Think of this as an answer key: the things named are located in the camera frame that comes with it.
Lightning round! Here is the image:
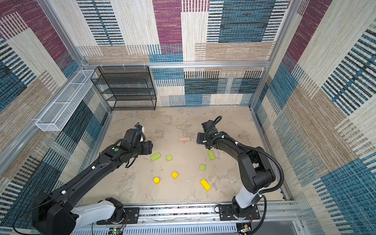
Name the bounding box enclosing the long green block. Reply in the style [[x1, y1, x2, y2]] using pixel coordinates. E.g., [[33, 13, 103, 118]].
[[151, 153, 161, 162], [208, 150, 215, 161]]

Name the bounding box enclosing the natural wood block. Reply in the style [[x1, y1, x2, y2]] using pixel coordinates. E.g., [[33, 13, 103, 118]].
[[179, 137, 191, 143]]

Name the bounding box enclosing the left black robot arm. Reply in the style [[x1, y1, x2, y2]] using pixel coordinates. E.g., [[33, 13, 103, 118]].
[[31, 124, 153, 235]]

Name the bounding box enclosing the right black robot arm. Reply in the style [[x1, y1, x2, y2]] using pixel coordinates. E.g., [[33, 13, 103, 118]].
[[197, 117, 276, 219]]

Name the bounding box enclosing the yellow cylinder block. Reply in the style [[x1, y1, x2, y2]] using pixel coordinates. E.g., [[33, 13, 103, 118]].
[[154, 177, 160, 185]]

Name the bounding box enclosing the long yellow block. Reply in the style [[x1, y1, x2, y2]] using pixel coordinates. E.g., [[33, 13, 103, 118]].
[[200, 179, 211, 191]]

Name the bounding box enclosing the small yellow square block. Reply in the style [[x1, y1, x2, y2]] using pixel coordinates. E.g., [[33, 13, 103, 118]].
[[171, 171, 179, 179]]

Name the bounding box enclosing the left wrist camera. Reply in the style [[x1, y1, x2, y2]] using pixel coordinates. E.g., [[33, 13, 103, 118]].
[[134, 122, 145, 133]]

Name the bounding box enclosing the black wire shelf rack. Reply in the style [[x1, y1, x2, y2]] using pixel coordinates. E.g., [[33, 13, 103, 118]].
[[91, 66, 157, 111]]

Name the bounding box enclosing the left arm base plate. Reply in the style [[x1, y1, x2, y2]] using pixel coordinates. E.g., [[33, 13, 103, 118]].
[[96, 207, 140, 226]]

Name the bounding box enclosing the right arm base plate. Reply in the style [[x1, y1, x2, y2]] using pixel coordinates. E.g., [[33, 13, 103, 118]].
[[214, 204, 260, 221]]

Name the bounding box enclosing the white wire mesh basket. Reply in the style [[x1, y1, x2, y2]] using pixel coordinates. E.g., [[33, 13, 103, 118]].
[[35, 70, 94, 132]]

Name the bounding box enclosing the aluminium front rail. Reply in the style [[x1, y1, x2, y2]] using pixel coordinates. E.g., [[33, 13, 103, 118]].
[[70, 201, 310, 235]]

